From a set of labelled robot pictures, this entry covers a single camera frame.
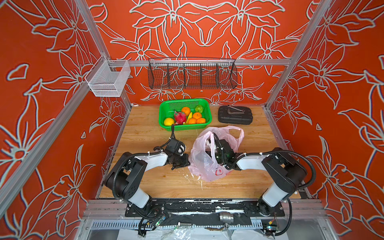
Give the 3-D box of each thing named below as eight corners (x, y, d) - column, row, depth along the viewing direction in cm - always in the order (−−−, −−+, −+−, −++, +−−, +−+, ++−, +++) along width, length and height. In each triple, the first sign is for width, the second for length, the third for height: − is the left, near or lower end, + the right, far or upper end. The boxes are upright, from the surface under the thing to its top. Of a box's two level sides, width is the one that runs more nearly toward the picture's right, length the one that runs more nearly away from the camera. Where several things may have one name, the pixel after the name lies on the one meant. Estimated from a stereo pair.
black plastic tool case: (219, 124, 109) (220, 119, 104) (217, 110, 118) (218, 105, 113) (251, 124, 108) (254, 119, 104) (246, 110, 118) (249, 105, 113)
